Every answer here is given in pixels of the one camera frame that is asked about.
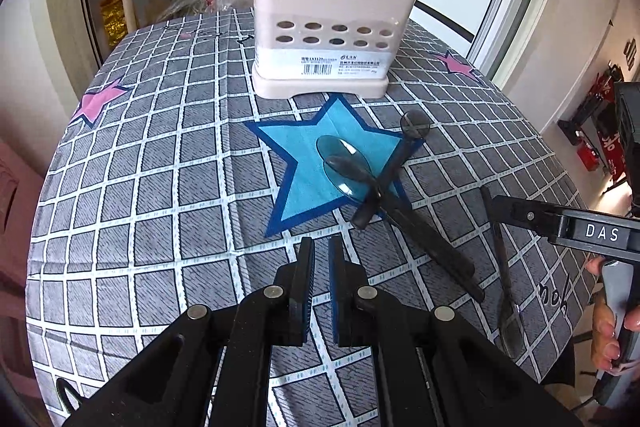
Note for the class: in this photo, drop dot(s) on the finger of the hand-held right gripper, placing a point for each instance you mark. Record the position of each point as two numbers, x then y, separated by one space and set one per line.
525 214

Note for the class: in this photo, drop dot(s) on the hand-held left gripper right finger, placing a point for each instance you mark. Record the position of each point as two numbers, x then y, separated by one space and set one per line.
345 307

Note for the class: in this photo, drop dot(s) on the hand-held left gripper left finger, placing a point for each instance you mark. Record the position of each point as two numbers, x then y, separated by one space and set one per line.
295 307

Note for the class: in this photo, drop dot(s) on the beige plastic utensil holder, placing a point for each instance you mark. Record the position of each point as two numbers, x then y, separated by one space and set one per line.
320 17

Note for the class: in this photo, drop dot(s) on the person's right hand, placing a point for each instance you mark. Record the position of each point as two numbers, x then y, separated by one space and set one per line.
605 332

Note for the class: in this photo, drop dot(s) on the red and black cleaning tools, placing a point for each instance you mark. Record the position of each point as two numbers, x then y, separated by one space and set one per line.
597 117

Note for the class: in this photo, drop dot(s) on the grey checkered star tablecloth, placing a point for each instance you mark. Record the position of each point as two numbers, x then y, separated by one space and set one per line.
175 157

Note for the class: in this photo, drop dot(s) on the pink plastic stool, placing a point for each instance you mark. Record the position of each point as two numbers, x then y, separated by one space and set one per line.
17 207

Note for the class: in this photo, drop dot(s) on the gold foil bundle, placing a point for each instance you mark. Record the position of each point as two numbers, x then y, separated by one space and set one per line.
112 19

